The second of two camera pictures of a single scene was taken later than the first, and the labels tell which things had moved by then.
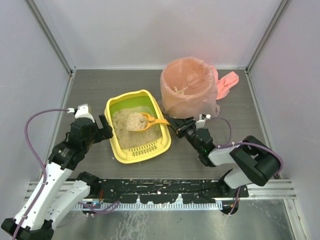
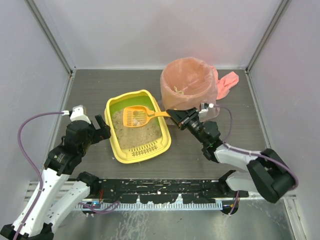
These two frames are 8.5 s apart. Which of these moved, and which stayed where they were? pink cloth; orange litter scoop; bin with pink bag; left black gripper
Moved: orange litter scoop
Stayed: left black gripper; pink cloth; bin with pink bag
